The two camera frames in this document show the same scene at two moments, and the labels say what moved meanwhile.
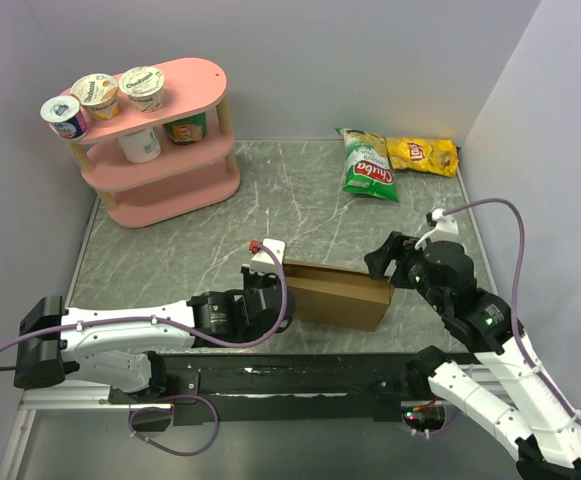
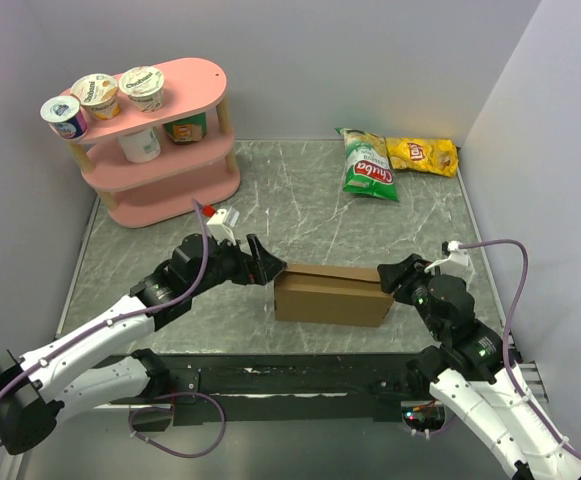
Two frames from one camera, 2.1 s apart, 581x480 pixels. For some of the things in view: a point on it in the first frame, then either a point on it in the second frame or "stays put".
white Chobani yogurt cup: x=144 y=85 stays put
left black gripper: x=251 y=277 to x=260 y=266
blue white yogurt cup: x=64 y=116 stays put
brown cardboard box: x=337 y=296 stays put
